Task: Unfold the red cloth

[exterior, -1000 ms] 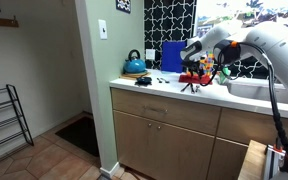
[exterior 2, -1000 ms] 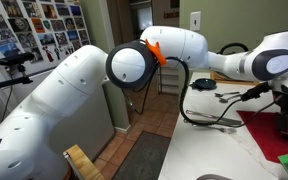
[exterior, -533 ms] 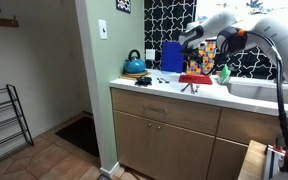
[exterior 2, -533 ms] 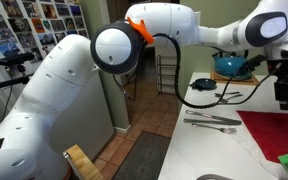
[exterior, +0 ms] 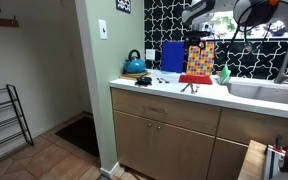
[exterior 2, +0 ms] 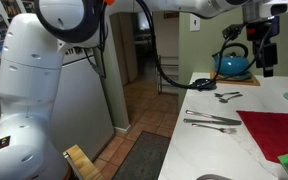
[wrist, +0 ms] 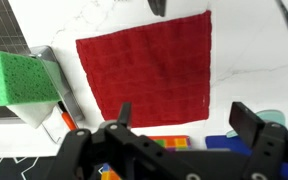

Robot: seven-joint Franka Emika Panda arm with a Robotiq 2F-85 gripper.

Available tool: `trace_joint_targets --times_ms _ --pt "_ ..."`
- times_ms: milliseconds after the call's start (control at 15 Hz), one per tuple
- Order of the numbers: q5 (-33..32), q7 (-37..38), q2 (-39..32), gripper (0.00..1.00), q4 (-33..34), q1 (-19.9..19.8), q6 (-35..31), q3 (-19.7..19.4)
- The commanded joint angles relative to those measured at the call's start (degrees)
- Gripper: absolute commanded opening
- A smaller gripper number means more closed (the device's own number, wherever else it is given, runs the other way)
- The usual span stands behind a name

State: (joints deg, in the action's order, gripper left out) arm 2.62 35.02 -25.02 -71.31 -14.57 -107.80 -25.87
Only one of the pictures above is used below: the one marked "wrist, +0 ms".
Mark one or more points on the red knitted cloth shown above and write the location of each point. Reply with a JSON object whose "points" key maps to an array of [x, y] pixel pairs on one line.
{"points": [[144, 66]]}

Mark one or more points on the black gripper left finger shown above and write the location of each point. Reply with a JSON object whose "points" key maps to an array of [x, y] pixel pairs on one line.
{"points": [[77, 153]]}

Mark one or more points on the blue cutting board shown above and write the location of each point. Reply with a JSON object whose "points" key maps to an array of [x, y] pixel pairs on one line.
{"points": [[227, 145]]}

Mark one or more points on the white paper towel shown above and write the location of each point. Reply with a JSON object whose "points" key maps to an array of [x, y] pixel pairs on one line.
{"points": [[32, 115]]}

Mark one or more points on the metal sponge holder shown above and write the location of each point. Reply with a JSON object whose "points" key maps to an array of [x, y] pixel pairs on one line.
{"points": [[69, 96]]}

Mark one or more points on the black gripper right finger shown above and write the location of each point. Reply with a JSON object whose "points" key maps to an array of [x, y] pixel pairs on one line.
{"points": [[267, 150]]}

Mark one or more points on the green sponge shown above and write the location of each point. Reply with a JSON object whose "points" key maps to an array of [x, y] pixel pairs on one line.
{"points": [[24, 78]]}

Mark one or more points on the silver table knife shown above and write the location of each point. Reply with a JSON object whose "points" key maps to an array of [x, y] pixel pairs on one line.
{"points": [[163, 8]]}

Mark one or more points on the teal glass disc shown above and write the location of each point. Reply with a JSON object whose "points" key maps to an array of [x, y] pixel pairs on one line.
{"points": [[274, 117]]}

